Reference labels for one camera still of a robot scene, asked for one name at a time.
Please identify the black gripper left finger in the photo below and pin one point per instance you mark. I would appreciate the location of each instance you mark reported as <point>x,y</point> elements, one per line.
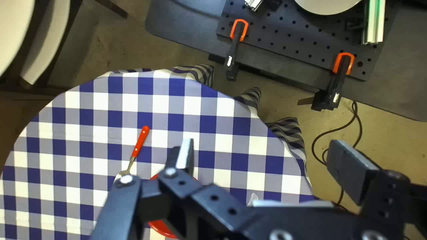
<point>117,219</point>

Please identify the orange black clamp left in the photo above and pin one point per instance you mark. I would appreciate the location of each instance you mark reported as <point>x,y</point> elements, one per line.
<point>236,35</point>

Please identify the orange black clamp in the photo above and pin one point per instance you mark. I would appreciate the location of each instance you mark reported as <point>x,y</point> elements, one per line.
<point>236,35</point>
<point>329,98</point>

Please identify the red plastic bowl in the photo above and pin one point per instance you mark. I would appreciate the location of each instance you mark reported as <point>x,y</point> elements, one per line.
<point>162,230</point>

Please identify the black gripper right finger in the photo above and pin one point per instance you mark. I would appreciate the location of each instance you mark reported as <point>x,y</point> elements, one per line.
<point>351,170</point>

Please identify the blue white checkered tablecloth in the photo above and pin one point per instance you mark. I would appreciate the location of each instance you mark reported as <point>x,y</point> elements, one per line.
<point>62,163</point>

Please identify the black perforated mounting board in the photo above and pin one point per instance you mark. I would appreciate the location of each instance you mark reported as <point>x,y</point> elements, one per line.
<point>293,33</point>

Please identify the orange black clamp right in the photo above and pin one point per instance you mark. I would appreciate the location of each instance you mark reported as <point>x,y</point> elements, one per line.
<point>329,98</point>

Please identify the red handled metal spoon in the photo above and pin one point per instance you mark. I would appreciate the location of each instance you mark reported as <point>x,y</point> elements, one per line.
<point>134,154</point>

